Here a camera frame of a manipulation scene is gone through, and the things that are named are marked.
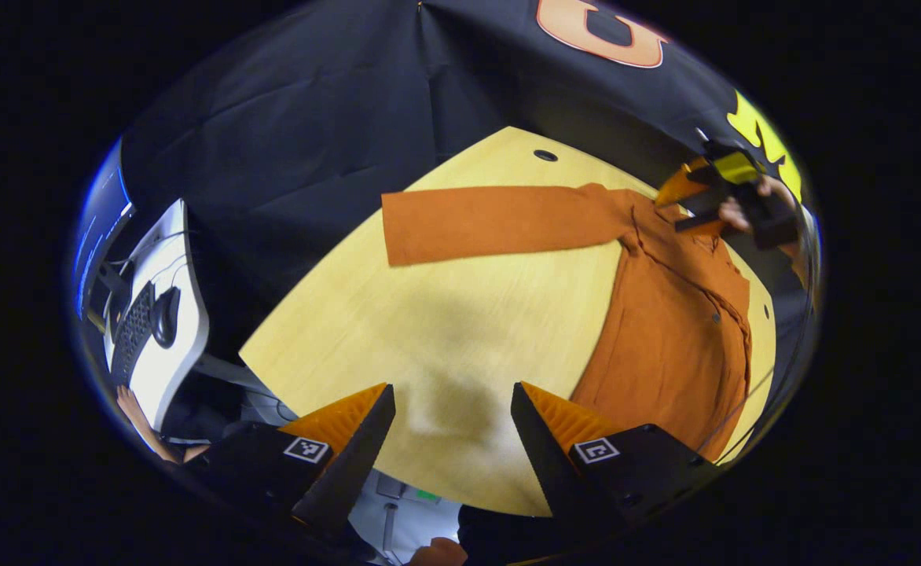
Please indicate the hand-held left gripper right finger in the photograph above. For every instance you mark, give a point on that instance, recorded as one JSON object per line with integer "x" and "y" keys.
{"x": 547, "y": 464}

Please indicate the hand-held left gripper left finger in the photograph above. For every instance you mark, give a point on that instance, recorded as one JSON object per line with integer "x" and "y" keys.
{"x": 354, "y": 464}

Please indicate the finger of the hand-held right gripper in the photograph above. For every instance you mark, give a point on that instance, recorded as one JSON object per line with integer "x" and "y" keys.
{"x": 682, "y": 185}
{"x": 700, "y": 222}

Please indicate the orange button-up shirt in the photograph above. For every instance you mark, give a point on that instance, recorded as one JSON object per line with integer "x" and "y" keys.
{"x": 665, "y": 338}

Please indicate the white plastic box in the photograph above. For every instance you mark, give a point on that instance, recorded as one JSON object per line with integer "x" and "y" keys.
{"x": 405, "y": 519}

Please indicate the black computer mouse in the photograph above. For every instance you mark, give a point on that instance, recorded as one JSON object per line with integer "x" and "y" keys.
{"x": 165, "y": 317}

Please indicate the black computer keyboard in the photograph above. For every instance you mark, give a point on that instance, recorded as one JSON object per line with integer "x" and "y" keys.
{"x": 132, "y": 334}

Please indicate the white office desk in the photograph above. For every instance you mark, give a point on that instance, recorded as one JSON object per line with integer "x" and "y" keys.
{"x": 181, "y": 259}

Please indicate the computer monitor with blue screen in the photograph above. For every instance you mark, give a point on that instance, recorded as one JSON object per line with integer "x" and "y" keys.
{"x": 99, "y": 228}

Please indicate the black backdrop cloth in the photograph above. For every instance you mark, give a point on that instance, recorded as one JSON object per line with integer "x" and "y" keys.
{"x": 311, "y": 118}

